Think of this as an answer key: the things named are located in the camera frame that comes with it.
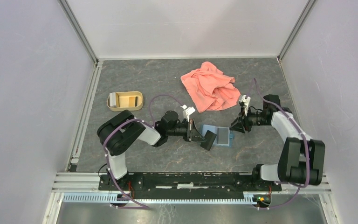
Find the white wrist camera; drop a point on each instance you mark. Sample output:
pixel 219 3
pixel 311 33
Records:
pixel 187 111
pixel 244 102

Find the pink cloth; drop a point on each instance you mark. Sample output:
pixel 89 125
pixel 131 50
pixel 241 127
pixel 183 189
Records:
pixel 210 89

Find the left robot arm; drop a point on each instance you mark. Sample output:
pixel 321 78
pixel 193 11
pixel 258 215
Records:
pixel 120 132

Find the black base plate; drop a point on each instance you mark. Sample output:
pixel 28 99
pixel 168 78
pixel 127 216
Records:
pixel 197 185

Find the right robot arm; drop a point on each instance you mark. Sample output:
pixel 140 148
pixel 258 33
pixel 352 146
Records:
pixel 302 158

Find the black VIP card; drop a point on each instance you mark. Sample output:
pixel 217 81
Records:
pixel 223 136

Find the aluminium frame rail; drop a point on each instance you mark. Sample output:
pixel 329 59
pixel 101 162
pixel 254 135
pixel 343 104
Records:
pixel 70 180

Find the gold card in tray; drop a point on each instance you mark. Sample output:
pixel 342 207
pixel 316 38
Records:
pixel 133 101

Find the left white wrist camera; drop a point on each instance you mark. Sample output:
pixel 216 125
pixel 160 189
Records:
pixel 187 111

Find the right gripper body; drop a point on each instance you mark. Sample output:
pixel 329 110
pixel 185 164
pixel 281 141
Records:
pixel 254 118

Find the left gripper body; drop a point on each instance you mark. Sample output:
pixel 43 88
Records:
pixel 181 129

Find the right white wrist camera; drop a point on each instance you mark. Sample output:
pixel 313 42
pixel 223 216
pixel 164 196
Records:
pixel 244 102

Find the stack of cards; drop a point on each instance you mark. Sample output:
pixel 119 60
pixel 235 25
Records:
pixel 113 100

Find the beige oval card tray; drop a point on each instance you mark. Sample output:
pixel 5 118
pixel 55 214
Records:
pixel 123 101

